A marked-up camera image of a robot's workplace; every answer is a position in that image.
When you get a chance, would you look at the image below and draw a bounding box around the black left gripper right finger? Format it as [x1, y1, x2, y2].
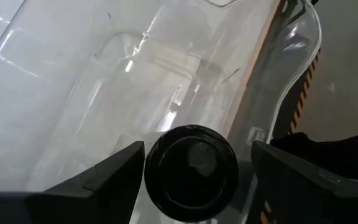
[250, 140, 358, 224]

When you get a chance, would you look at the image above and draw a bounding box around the yellow black hazard tape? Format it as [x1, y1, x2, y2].
[259, 48, 322, 224]

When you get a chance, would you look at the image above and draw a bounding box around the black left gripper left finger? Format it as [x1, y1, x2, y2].
[0, 140, 145, 224]

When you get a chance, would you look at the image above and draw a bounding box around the black-lid spice jar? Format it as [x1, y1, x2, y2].
[144, 124, 239, 223]

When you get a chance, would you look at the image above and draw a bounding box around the wooden table board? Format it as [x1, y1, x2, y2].
[221, 0, 284, 139]

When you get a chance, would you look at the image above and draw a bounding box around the clear plastic bin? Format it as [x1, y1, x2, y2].
[23, 0, 323, 224]

